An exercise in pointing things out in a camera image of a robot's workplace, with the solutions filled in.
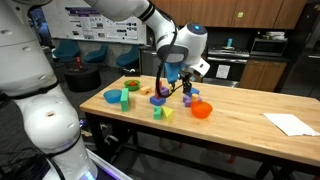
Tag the steel refrigerator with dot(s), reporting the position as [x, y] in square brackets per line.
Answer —
[313, 66]

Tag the white paper sign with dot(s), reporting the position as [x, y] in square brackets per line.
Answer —
[222, 71]

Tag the blue cup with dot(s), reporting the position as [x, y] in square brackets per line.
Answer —
[229, 42]

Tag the tan cylinder block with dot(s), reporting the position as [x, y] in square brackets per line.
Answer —
[195, 97]

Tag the large teal arch block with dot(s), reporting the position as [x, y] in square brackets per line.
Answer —
[124, 100]

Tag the white paper sheet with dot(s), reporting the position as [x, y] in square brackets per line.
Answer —
[290, 124]

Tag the yellow cylinder block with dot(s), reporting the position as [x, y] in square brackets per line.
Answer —
[171, 88]

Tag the black table frame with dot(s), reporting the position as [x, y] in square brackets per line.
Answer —
[96, 133]

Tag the steel stove oven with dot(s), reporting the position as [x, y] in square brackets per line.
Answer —
[228, 55]

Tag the green sticky note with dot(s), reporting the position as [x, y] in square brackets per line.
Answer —
[240, 14]

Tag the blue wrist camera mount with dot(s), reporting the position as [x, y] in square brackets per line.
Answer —
[173, 72]

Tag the teal lounge chair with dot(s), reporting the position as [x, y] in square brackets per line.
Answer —
[128, 58]
[66, 50]
[96, 55]

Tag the wooden wall cabinets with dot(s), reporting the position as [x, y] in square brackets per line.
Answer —
[233, 13]

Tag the black microwave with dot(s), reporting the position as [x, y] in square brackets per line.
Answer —
[268, 46]

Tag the red cylinder block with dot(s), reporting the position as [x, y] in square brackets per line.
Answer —
[158, 88]

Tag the narrow wooden base cabinet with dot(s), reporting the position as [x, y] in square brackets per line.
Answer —
[263, 75]

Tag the steel dishwasher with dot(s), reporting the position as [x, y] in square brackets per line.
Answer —
[148, 63]

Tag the blue plastic bowl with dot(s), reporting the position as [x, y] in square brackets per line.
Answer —
[112, 96]

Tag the purple arch block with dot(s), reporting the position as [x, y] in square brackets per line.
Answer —
[186, 102]

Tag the red ball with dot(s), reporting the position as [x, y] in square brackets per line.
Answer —
[132, 83]

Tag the black round ottoman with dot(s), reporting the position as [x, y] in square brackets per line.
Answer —
[82, 79]

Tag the white robot base platform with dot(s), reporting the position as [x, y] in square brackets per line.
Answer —
[110, 166]

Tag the green plastic bowl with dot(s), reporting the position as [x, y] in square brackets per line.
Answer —
[132, 88]

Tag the purple square block with hole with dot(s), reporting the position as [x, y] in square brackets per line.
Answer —
[165, 91]

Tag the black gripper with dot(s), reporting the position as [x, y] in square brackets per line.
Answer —
[187, 77]

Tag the orange plastic bowl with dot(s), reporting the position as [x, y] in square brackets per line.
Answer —
[201, 110]

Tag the blue square base block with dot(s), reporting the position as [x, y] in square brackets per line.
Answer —
[156, 101]

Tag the red bottle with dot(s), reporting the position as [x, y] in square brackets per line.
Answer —
[78, 62]

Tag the wall poster board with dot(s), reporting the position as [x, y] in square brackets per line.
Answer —
[100, 23]

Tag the small teal arch block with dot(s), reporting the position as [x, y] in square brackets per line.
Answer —
[157, 113]

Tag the blue foam block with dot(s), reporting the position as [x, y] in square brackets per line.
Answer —
[195, 91]

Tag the tan arch block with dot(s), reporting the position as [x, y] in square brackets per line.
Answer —
[145, 90]

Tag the black tape dispenser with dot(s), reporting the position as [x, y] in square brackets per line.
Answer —
[125, 73]

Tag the yellow-green triangle block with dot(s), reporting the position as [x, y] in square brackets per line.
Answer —
[167, 114]

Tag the white tape roll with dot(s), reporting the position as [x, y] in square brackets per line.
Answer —
[132, 71]

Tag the stacked white bowls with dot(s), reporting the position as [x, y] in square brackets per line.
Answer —
[276, 35]

